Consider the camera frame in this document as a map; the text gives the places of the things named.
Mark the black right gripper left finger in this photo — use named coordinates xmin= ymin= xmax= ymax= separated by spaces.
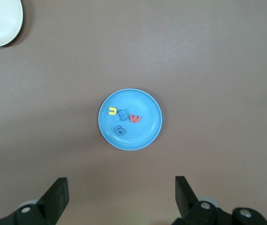
xmin=0 ymin=177 xmax=70 ymax=225

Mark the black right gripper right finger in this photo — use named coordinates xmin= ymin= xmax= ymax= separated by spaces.
xmin=172 ymin=175 xmax=267 ymax=225

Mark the blue foam letter g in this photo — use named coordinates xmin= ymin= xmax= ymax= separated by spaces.
xmin=114 ymin=125 xmax=127 ymax=137

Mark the red foam letter w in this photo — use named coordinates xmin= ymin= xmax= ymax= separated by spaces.
xmin=129 ymin=114 xmax=143 ymax=124

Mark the blue plate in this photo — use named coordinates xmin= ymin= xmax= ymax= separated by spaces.
xmin=98 ymin=88 xmax=163 ymax=151

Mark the brown table cover sheet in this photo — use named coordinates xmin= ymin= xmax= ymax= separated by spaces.
xmin=0 ymin=0 xmax=267 ymax=225

